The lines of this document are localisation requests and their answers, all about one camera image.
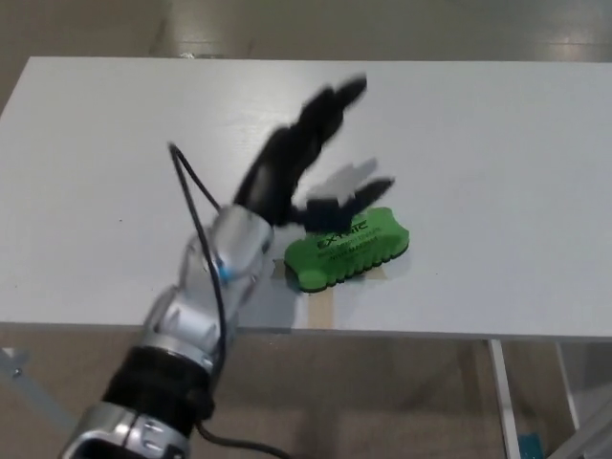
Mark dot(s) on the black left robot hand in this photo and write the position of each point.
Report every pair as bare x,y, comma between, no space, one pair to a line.
272,172

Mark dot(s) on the teal object on floor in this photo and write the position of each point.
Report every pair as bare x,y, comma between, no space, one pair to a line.
531,447

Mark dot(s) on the white table leg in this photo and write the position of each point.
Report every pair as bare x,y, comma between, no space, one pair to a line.
504,406
568,387

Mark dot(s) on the green whiteboard eraser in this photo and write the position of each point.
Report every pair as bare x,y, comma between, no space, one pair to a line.
344,258

